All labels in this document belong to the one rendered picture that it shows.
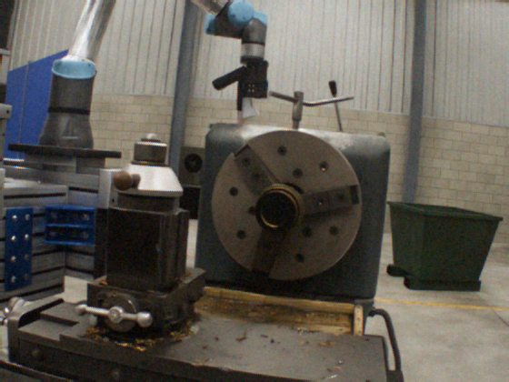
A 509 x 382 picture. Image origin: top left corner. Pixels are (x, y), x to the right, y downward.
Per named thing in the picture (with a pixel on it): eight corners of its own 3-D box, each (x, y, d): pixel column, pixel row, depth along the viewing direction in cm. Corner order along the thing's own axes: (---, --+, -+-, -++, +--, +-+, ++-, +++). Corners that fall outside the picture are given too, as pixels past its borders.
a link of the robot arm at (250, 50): (238, 43, 160) (244, 48, 168) (237, 57, 161) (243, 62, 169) (263, 44, 159) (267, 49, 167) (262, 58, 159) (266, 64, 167)
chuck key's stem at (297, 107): (295, 144, 115) (300, 90, 115) (286, 144, 116) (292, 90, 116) (301, 145, 117) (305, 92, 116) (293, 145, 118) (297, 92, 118)
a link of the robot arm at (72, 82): (46, 105, 126) (53, 52, 125) (47, 109, 138) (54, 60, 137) (92, 109, 130) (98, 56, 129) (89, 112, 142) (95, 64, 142)
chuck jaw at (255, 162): (269, 200, 117) (234, 157, 118) (287, 185, 116) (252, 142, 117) (259, 204, 106) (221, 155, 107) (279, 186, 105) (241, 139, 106)
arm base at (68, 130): (25, 144, 129) (30, 105, 128) (60, 146, 143) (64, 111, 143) (70, 147, 124) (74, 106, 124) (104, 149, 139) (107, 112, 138)
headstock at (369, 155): (234, 246, 192) (244, 134, 190) (371, 260, 184) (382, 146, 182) (183, 276, 134) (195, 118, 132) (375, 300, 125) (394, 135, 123)
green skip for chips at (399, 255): (379, 269, 654) (386, 200, 649) (446, 272, 658) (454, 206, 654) (413, 295, 520) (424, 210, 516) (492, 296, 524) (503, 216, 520)
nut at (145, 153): (138, 164, 61) (142, 133, 60) (171, 166, 60) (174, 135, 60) (124, 164, 57) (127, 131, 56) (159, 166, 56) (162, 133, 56)
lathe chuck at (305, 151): (215, 264, 125) (228, 125, 124) (353, 280, 120) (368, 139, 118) (204, 270, 117) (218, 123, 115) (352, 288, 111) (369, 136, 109)
